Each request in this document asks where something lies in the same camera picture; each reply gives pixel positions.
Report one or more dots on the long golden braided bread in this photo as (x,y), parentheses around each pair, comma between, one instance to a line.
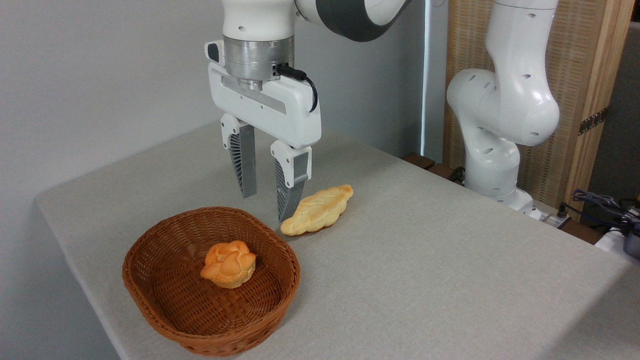
(317,210)

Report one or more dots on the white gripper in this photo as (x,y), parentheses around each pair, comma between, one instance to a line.
(280,112)

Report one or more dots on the wooden woven folding screen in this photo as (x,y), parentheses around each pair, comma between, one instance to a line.
(575,60)

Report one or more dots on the brown wooden plank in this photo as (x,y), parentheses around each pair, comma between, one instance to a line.
(425,162)

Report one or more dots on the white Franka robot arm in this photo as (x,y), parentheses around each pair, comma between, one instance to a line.
(505,100)

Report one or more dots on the brown woven wicker basket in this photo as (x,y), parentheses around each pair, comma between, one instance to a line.
(175,300)

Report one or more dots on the round orange knotted bread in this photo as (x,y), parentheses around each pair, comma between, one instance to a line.
(230,265)

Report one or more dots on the metal screen hinge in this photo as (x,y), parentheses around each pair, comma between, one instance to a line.
(593,121)

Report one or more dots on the grey blue device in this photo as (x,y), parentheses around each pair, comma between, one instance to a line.
(632,245)

